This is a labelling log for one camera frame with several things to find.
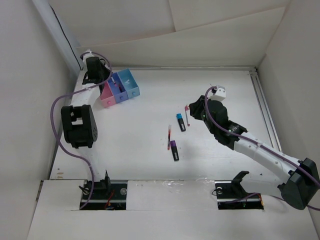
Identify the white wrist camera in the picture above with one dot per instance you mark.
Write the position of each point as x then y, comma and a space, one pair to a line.
218, 93
86, 54

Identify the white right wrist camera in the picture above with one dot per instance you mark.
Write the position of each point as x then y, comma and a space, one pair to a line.
218, 93

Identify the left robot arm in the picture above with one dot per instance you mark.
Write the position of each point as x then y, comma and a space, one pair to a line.
78, 122

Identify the purple capped black highlighter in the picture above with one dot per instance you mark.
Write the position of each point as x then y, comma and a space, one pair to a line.
174, 150

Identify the blue drawer container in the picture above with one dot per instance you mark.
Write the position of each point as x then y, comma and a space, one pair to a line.
129, 83

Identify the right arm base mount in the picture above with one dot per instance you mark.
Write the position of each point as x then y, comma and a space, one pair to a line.
230, 195

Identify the blue capped black highlighter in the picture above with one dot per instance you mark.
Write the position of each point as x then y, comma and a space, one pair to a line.
181, 122

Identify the pink drawer container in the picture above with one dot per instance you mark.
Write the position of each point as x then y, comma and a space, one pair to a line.
107, 98

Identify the pink capped white marker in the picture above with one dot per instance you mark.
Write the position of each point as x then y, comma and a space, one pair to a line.
186, 109

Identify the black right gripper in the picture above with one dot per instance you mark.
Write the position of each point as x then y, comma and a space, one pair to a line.
196, 107

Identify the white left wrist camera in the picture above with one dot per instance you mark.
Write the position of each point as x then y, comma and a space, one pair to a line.
86, 54

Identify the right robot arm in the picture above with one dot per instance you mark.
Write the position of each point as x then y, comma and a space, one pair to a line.
296, 181

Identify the purple drawer container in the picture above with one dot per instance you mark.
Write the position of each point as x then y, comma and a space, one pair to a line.
119, 96

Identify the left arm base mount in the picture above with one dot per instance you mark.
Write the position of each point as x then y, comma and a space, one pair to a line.
108, 195

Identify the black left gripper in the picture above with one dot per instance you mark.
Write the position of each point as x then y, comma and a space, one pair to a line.
108, 72

